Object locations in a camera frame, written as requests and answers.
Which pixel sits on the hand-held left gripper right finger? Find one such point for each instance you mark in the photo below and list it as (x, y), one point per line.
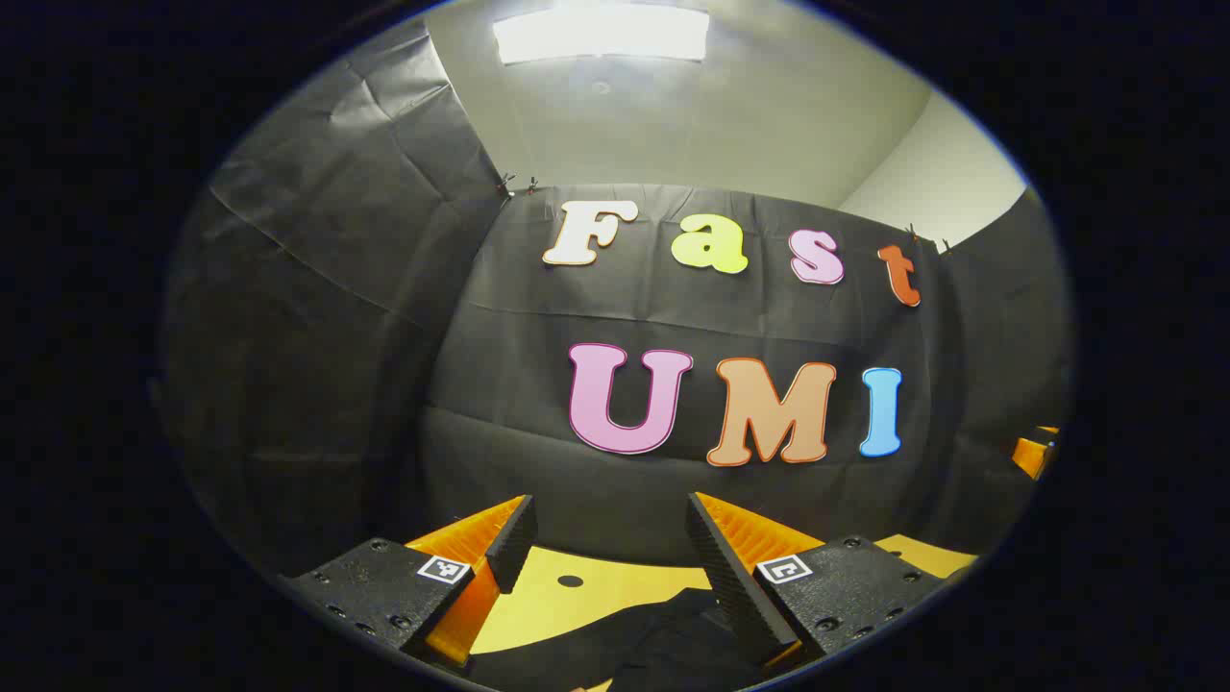
(730, 577)

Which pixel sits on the black buttoned garment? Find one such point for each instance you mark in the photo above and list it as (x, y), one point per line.
(653, 644)

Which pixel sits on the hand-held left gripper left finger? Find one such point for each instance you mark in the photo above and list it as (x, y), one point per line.
(514, 543)

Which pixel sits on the black backdrop cloth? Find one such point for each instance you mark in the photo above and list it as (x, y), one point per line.
(384, 336)

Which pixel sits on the ceiling light panel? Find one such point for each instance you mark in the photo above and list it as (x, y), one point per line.
(601, 34)

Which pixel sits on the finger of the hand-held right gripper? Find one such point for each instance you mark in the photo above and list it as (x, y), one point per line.
(1032, 456)

